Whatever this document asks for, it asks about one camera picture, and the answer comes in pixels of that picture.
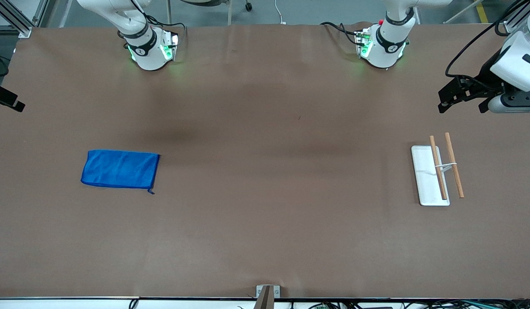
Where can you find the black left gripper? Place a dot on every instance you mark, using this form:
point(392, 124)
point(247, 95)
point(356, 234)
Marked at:
point(489, 74)

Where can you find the blue microfibre towel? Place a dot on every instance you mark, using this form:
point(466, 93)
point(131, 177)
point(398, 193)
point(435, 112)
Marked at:
point(119, 168)

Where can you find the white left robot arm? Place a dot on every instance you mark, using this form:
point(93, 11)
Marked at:
point(389, 47)

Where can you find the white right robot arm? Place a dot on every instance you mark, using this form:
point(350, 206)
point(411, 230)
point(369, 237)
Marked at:
point(119, 10)

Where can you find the white rack with wooden bars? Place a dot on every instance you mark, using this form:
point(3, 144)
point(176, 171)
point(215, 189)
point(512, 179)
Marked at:
point(426, 180)

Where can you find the office chair base with caster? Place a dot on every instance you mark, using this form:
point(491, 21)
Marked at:
point(248, 6)

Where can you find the aluminium frame post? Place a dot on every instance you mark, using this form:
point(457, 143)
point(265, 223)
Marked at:
point(16, 21)
point(511, 25)

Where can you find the grey metal camera mount bracket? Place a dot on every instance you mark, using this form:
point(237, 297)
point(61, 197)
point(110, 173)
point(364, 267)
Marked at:
point(267, 296)

